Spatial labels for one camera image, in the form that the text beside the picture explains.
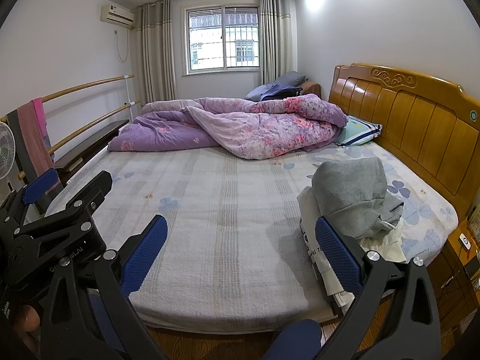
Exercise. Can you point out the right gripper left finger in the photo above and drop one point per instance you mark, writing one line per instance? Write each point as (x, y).
(88, 314)

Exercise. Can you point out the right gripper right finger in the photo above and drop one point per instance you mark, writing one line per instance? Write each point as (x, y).
(411, 329)

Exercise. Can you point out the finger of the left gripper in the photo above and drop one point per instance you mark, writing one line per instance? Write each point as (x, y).
(86, 191)
(40, 186)

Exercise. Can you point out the grey sweatshirt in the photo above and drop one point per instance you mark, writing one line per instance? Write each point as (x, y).
(353, 196)

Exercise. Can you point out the left hand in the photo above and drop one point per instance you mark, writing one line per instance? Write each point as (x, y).
(27, 327)

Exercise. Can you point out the dark low bench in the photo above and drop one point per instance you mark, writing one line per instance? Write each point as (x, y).
(79, 156)

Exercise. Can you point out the wooden ballet barre rails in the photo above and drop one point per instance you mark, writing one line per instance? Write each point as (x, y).
(70, 112)

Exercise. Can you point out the white standing fan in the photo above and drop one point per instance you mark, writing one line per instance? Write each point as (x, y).
(8, 153)

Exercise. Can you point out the pink hanging towel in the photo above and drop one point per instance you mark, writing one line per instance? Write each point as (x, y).
(29, 127)

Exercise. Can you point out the wooden nightstand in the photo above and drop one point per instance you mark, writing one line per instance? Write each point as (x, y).
(454, 274)

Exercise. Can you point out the white printed t-shirt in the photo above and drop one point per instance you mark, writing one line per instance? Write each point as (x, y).
(337, 259)

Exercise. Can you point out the blue trouser leg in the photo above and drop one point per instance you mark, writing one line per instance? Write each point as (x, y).
(299, 341)

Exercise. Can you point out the white floral bed sheet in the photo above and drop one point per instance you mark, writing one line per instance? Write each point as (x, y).
(235, 260)

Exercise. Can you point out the left grey curtain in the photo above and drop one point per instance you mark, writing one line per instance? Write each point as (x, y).
(152, 52)

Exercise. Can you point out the grey curtain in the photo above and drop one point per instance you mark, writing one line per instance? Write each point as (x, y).
(152, 52)
(275, 39)

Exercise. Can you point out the purple floral quilt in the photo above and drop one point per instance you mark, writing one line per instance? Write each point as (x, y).
(246, 129)

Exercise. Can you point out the white air conditioner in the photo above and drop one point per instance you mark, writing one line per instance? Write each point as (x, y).
(117, 15)

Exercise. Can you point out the window with bars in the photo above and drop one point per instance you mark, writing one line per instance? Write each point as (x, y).
(222, 38)

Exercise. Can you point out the teal striped pillow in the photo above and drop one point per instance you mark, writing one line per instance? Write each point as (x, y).
(358, 132)

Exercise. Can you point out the wooden headboard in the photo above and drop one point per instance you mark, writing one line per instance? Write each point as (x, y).
(430, 124)

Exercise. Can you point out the blue grey pillow pile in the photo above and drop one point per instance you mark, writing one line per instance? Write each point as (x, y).
(285, 86)

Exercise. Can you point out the right grey curtain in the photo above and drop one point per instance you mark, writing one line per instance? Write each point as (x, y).
(275, 39)

